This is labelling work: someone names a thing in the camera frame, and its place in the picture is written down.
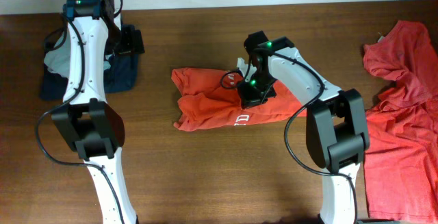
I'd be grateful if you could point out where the orange printed t-shirt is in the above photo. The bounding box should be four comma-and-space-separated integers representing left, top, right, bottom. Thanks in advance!
171, 67, 301, 132

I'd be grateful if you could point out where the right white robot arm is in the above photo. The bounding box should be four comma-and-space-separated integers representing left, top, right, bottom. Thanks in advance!
236, 31, 370, 223

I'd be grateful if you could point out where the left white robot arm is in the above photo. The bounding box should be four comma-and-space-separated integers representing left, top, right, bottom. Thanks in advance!
48, 0, 144, 223

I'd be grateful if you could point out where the folded navy garment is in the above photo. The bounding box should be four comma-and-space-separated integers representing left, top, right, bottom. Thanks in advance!
39, 39, 139, 101

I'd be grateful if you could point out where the folded grey t-shirt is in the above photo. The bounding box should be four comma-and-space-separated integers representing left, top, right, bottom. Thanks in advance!
43, 28, 114, 79

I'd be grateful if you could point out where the red t-shirt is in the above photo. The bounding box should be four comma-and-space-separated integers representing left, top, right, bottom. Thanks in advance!
363, 21, 437, 223

